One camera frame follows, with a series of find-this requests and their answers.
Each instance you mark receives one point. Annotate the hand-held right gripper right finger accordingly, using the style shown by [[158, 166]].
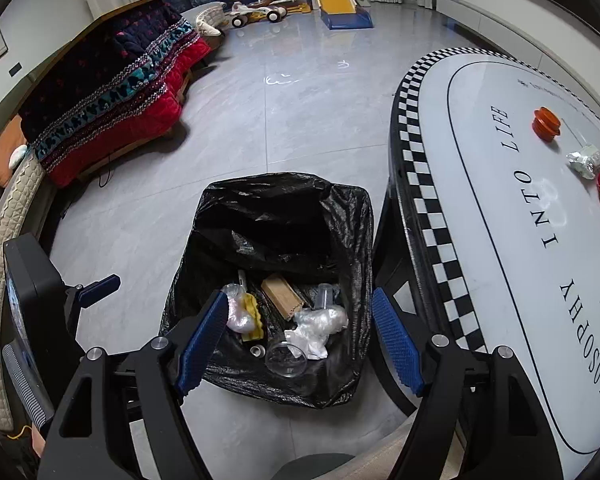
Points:
[[395, 345]]

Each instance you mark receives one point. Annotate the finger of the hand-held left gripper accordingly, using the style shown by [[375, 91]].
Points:
[[100, 290]]

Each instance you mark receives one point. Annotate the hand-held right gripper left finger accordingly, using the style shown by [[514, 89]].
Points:
[[202, 345]]

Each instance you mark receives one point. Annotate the clear plastic bag red print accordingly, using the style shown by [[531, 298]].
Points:
[[237, 312]]

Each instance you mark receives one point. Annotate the grey plastic cap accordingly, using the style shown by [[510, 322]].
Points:
[[258, 350]]

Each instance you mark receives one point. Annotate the yellow foam flower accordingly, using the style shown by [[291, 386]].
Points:
[[254, 317]]

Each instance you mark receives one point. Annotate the white plastic bag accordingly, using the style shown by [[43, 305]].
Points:
[[322, 320]]

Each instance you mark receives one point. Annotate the large clear plastic container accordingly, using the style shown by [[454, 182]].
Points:
[[285, 360]]

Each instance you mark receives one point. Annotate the clear measuring cup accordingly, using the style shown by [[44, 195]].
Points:
[[326, 296]]

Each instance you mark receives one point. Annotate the white tissue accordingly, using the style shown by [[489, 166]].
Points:
[[307, 345]]

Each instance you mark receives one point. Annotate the brown cardboard piece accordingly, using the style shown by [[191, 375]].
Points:
[[280, 297]]

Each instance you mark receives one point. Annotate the black bag trash bin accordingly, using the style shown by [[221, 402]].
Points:
[[280, 230]]

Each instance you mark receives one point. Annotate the silver printed snack wrapper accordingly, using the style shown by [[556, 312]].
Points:
[[585, 160]]

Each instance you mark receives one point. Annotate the orange plastic cap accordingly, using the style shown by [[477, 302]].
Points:
[[546, 122]]

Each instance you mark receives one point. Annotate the beige quilted sofa cushion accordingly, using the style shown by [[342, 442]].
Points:
[[5, 270]]

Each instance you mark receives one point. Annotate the black table base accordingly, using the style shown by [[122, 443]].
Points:
[[395, 260]]

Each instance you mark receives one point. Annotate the small white soft toy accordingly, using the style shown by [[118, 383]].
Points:
[[19, 156]]

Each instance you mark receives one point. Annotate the dark grey cushion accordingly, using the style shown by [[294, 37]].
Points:
[[315, 467]]

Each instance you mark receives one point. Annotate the orange pillow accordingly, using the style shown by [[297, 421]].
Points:
[[2, 150]]

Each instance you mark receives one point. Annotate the white ride-on toy car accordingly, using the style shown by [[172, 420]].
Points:
[[257, 12]]

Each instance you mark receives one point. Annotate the wall switch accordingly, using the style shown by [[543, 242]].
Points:
[[15, 70]]

